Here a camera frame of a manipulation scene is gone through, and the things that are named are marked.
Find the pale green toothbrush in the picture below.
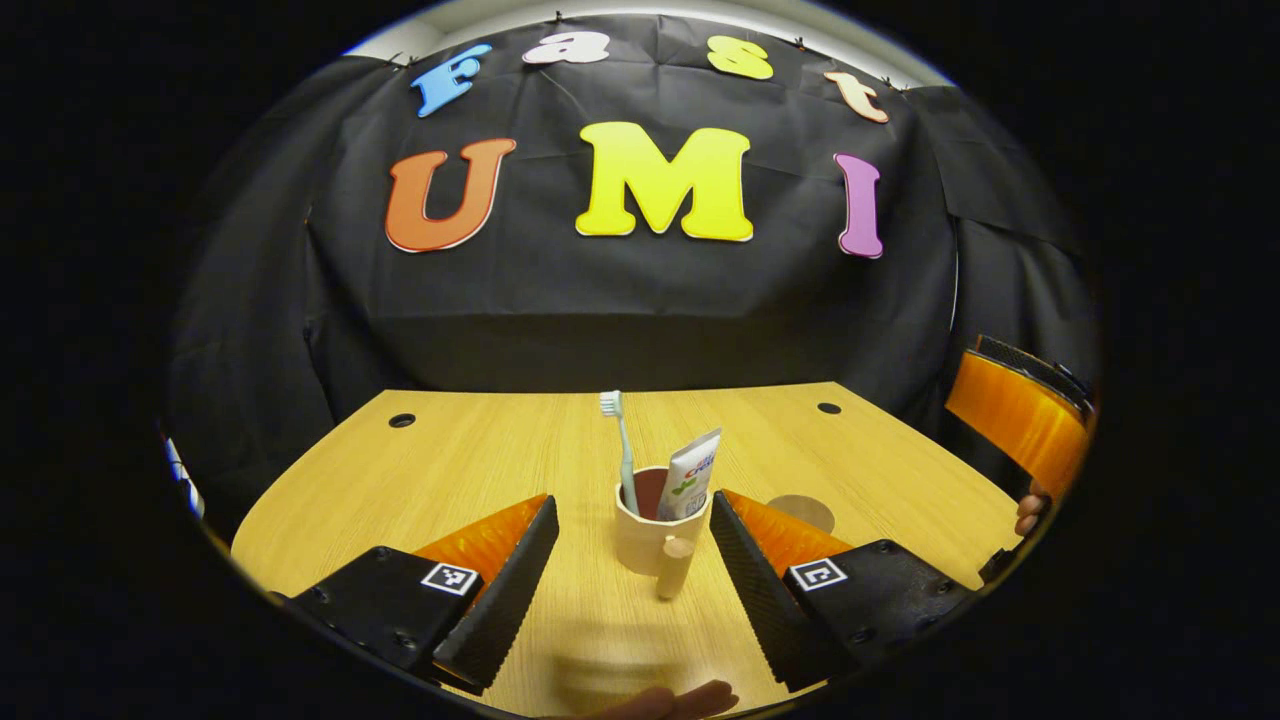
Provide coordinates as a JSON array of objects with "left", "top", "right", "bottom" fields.
[{"left": 598, "top": 390, "right": 642, "bottom": 517}]

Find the white toothpaste tube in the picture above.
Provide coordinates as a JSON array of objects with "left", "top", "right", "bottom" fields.
[{"left": 655, "top": 428, "right": 723, "bottom": 523}]

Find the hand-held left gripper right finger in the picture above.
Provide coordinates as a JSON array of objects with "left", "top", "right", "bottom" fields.
[{"left": 707, "top": 489, "right": 977, "bottom": 694}]

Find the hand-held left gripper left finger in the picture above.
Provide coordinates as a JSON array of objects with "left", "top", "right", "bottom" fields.
[{"left": 285, "top": 494, "right": 561, "bottom": 697}]

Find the brown round coaster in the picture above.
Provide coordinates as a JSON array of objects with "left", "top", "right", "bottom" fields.
[{"left": 764, "top": 494, "right": 837, "bottom": 536}]

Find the white side table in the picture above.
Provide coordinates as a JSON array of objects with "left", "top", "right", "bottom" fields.
[{"left": 164, "top": 435, "right": 208, "bottom": 522}]

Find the beige cup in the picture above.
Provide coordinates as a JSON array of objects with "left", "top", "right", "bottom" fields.
[{"left": 613, "top": 465, "right": 714, "bottom": 602}]

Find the wooden desktop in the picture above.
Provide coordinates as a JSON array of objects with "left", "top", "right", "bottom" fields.
[{"left": 230, "top": 382, "right": 1024, "bottom": 719}]

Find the black backdrop cloth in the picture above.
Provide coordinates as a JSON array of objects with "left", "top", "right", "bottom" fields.
[{"left": 165, "top": 14, "right": 1101, "bottom": 501}]

